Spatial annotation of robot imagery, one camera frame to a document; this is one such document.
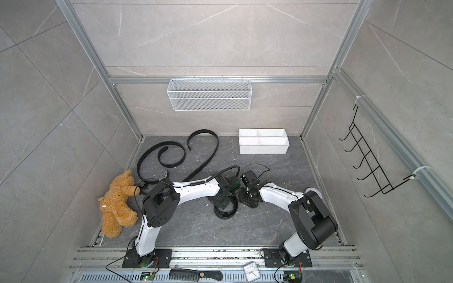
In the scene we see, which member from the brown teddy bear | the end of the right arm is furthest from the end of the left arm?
the brown teddy bear

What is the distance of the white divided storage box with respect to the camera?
43.6 inches

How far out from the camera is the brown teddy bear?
0.76 meters

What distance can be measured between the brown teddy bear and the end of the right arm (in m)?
0.50
